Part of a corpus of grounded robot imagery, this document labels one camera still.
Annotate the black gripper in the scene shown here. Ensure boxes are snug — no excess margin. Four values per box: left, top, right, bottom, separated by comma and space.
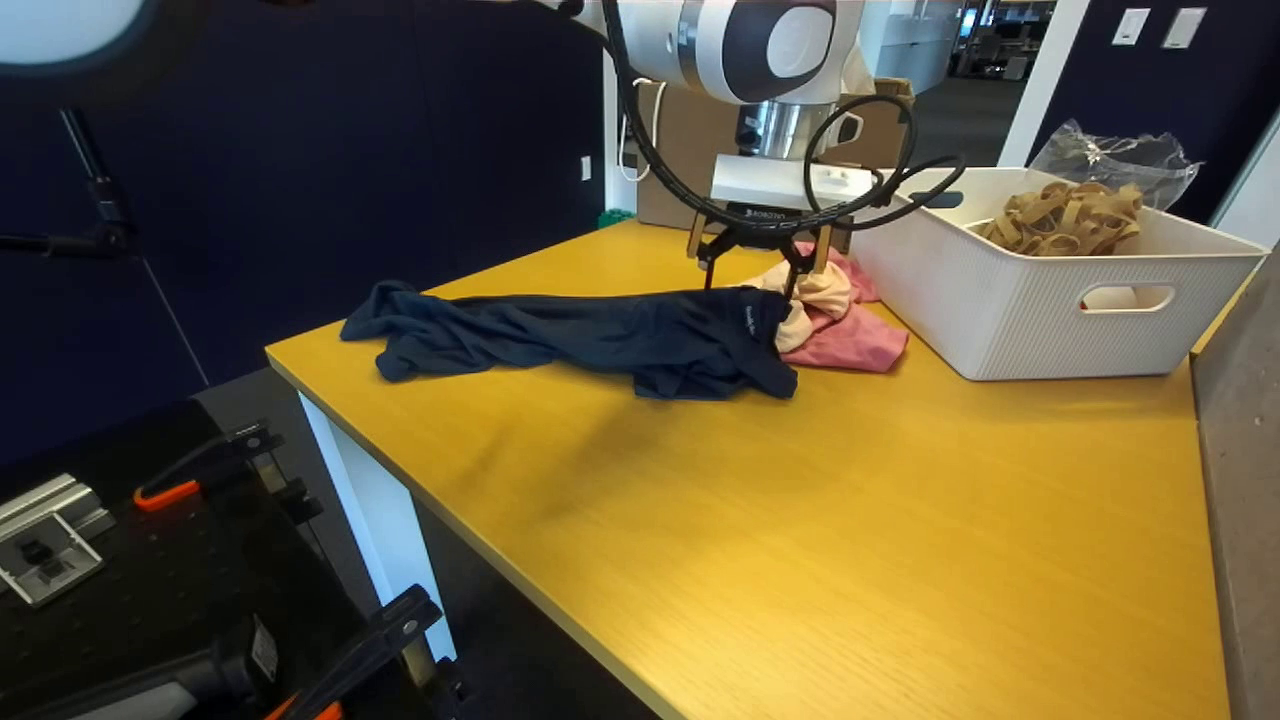
689, 209, 857, 298

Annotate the navy blue clothing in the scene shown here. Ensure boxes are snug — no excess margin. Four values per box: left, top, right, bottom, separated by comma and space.
335, 276, 799, 404

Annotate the peach cloth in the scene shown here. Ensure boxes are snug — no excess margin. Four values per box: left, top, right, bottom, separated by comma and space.
751, 258, 857, 356

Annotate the pink cloth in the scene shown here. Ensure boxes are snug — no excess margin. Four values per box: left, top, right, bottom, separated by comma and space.
776, 251, 914, 375

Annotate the brown cardboard box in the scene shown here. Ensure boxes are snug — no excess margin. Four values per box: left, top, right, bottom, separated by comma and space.
631, 82, 922, 234

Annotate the white plastic bin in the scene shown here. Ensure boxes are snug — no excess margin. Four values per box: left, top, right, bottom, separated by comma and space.
844, 164, 1271, 386

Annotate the clear plastic bag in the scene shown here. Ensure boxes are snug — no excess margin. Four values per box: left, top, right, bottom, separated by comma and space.
1027, 115, 1210, 211

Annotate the white table leg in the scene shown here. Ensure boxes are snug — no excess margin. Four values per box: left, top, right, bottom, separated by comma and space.
292, 392, 463, 665

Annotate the black bar clamp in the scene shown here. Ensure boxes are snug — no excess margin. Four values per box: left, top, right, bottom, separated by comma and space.
257, 586, 446, 720

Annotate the black device on floor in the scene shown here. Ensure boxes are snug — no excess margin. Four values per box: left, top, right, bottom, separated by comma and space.
0, 616, 283, 720

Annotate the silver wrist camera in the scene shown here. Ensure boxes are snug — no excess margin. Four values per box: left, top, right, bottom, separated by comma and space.
709, 154, 879, 217

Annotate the white rope handle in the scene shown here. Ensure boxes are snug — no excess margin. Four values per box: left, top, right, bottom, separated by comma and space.
625, 74, 671, 183

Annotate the white wall sign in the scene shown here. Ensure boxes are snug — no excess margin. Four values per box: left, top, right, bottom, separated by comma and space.
1160, 6, 1213, 55
1112, 6, 1155, 52

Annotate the black clamp with orange handle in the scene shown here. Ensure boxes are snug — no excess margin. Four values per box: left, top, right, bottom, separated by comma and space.
128, 415, 325, 533

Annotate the black camera stand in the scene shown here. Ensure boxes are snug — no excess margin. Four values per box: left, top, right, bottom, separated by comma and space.
0, 106, 136, 266

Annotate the grey metal bracket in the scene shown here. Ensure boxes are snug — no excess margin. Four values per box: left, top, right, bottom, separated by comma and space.
0, 471, 116, 613

